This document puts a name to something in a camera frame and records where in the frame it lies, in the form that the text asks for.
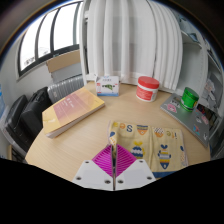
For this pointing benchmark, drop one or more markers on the clear water bottle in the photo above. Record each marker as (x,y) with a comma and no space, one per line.
(1,100)

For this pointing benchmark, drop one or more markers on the yellow fish-print towel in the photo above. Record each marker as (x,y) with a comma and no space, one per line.
(156,146)

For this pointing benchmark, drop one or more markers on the dark-framed window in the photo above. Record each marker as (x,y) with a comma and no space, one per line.
(50,36)

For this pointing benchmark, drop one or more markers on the cardboard box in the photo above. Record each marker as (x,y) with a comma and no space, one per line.
(63,61)

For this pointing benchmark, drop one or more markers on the white jar with red lid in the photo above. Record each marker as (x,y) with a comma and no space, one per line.
(147,89)

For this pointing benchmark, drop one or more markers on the silver ribbed suitcase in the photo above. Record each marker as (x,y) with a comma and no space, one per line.
(65,87)

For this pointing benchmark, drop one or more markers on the white shelf unit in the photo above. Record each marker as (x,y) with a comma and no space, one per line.
(210,80)

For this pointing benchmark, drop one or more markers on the small white and blue box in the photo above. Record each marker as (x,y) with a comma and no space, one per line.
(107,86)

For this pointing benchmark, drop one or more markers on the white curtain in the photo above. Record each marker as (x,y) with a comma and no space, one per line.
(133,40)

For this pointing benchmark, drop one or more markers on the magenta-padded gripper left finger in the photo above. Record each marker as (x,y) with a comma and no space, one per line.
(95,175)

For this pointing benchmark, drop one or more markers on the yellow and pink book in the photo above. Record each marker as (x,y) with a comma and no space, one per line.
(71,110)

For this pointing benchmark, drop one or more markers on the grey laptop with stickers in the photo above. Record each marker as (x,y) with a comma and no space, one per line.
(195,123)

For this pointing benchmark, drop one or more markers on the green can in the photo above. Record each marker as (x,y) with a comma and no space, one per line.
(189,99)

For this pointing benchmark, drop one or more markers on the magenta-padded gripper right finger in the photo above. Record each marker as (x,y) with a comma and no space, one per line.
(135,174)

